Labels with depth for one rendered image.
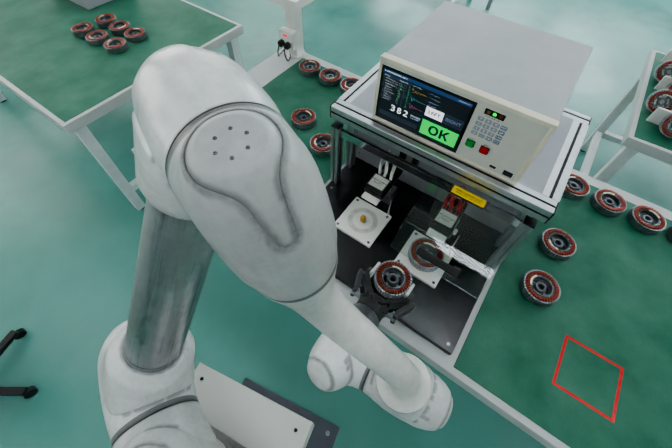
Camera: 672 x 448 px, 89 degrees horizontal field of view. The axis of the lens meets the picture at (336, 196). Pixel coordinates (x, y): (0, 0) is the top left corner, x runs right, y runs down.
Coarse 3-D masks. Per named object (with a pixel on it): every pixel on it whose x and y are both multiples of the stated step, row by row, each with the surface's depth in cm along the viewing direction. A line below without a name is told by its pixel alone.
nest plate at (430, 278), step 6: (396, 258) 112; (402, 258) 112; (408, 258) 112; (408, 264) 111; (414, 270) 110; (414, 276) 110; (420, 276) 109; (426, 276) 109; (432, 276) 109; (438, 276) 109; (426, 282) 108; (432, 282) 108
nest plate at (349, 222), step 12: (360, 204) 125; (348, 216) 122; (360, 216) 122; (372, 216) 122; (384, 216) 122; (348, 228) 119; (360, 228) 119; (372, 228) 119; (360, 240) 116; (372, 240) 116
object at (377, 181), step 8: (384, 168) 120; (376, 176) 115; (368, 184) 113; (376, 184) 113; (384, 184) 113; (392, 184) 116; (368, 192) 115; (376, 192) 112; (384, 192) 113; (368, 200) 114; (376, 200) 114
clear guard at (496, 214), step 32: (448, 192) 93; (480, 192) 94; (416, 224) 87; (448, 224) 87; (480, 224) 87; (512, 224) 88; (416, 256) 87; (448, 256) 84; (480, 256) 82; (480, 288) 81
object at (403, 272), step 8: (384, 264) 104; (392, 264) 104; (400, 264) 104; (376, 272) 102; (384, 272) 104; (400, 272) 103; (408, 272) 102; (376, 280) 101; (408, 280) 101; (376, 288) 102; (384, 288) 100; (392, 288) 99; (400, 288) 99; (408, 288) 100; (392, 296) 99; (400, 296) 100
